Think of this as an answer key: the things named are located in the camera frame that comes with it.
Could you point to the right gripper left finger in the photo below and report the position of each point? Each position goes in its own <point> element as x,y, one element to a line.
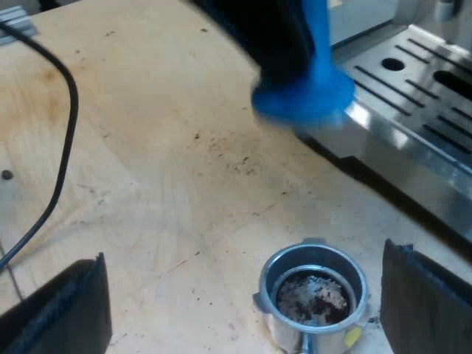
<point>62,313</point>

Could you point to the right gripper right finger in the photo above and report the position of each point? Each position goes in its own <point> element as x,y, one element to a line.
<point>424,302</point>

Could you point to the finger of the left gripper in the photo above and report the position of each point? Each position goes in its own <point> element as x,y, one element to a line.
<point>269,37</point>

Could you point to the steel espresso machine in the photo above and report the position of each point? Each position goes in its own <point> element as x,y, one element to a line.
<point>405,110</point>

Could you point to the aluminium rail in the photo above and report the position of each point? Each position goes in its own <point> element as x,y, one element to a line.
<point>16,22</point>

